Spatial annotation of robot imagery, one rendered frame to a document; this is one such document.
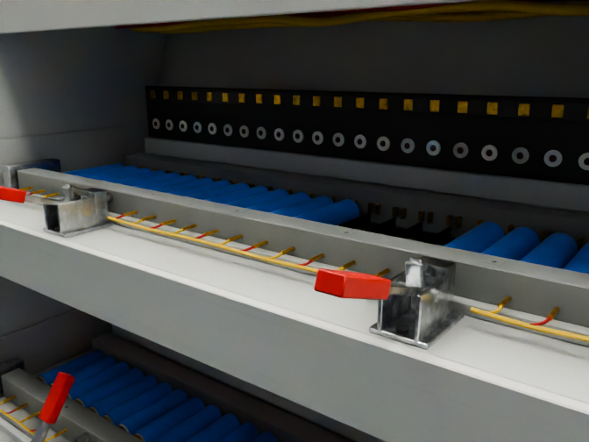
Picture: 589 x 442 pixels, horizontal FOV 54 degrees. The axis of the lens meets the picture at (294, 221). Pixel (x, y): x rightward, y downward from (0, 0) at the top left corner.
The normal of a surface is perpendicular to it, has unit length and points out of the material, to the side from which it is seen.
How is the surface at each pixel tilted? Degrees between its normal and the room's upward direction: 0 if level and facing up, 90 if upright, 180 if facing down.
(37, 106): 90
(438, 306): 90
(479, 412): 108
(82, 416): 18
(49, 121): 90
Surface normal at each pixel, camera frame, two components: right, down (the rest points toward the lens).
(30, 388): 0.00, -0.97
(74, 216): 0.80, 0.15
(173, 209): -0.61, 0.21
